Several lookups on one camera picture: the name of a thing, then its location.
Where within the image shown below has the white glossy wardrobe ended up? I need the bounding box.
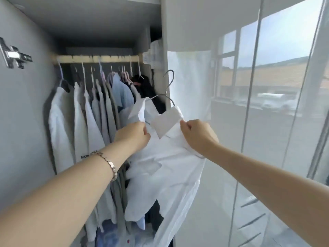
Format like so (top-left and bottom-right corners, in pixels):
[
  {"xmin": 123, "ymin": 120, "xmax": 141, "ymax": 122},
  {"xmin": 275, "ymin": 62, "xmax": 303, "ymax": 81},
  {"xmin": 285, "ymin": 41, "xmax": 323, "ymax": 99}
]
[{"xmin": 0, "ymin": 0, "xmax": 329, "ymax": 247}]

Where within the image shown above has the row of assorted hangers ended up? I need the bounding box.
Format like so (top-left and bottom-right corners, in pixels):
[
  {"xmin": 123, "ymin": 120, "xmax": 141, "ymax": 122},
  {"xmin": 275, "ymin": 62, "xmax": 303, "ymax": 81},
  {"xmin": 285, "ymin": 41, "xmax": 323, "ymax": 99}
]
[{"xmin": 55, "ymin": 54, "xmax": 146, "ymax": 93}]

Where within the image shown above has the person's right hand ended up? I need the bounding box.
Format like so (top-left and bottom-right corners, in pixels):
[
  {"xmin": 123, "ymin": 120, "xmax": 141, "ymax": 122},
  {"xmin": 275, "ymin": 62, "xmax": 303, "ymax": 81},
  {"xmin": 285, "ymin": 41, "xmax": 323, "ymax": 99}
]
[{"xmin": 179, "ymin": 119, "xmax": 220, "ymax": 158}]

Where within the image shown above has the silver wire hanger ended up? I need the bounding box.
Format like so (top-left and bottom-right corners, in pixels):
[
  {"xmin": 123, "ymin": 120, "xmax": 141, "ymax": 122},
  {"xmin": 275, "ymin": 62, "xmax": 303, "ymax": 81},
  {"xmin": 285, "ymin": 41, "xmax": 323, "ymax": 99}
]
[{"xmin": 150, "ymin": 70, "xmax": 176, "ymax": 107}]

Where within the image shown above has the wooden hanging rod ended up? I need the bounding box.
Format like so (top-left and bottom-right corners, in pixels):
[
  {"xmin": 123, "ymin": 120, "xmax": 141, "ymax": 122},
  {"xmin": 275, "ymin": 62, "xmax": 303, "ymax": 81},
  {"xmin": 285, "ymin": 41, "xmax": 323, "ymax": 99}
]
[{"xmin": 52, "ymin": 54, "xmax": 143, "ymax": 64}]

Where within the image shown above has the white fleece blanket blue stripe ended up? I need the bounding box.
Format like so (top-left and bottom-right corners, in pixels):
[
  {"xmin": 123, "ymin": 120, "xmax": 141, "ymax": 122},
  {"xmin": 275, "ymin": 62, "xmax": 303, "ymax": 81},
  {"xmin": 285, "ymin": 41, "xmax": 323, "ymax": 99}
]
[{"xmin": 143, "ymin": 39, "xmax": 164, "ymax": 72}]

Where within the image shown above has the silver link bracelet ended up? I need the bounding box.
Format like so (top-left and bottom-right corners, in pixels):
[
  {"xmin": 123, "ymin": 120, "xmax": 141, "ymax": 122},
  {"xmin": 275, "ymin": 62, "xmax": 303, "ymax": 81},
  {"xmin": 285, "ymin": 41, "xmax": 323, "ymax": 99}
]
[{"xmin": 82, "ymin": 150, "xmax": 119, "ymax": 182}]

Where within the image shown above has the person's left hand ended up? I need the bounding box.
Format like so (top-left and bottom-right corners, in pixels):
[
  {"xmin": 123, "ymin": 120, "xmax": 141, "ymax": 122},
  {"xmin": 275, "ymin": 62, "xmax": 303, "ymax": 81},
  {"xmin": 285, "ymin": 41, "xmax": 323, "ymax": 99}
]
[{"xmin": 105, "ymin": 122, "xmax": 151, "ymax": 166}]

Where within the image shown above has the person's right forearm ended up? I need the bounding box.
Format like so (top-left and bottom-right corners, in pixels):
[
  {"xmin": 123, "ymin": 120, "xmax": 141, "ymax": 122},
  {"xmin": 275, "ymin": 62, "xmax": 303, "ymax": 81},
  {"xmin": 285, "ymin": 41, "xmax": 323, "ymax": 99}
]
[{"xmin": 204, "ymin": 141, "xmax": 329, "ymax": 247}]

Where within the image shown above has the white paper sheet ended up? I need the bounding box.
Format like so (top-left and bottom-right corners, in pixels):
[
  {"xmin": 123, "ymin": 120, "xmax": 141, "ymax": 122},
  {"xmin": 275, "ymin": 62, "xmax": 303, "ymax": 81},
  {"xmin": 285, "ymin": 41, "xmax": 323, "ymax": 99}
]
[{"xmin": 167, "ymin": 50, "xmax": 213, "ymax": 124}]

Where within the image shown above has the metal door hinge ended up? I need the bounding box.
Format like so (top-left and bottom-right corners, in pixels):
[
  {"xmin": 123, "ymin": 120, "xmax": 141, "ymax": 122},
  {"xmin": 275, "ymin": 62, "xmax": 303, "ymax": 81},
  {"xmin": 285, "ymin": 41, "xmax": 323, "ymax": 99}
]
[{"xmin": 0, "ymin": 37, "xmax": 33, "ymax": 69}]

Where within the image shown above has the row of clothes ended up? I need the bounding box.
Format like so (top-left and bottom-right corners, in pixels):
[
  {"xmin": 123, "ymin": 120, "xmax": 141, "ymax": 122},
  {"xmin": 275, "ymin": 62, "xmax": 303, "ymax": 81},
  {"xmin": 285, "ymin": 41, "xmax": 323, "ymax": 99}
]
[{"xmin": 47, "ymin": 72, "xmax": 168, "ymax": 247}]

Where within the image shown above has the person's left forearm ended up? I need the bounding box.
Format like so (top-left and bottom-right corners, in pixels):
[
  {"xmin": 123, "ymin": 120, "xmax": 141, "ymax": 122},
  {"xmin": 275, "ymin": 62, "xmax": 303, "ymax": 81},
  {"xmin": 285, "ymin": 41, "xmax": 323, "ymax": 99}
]
[{"xmin": 0, "ymin": 148, "xmax": 124, "ymax": 247}]

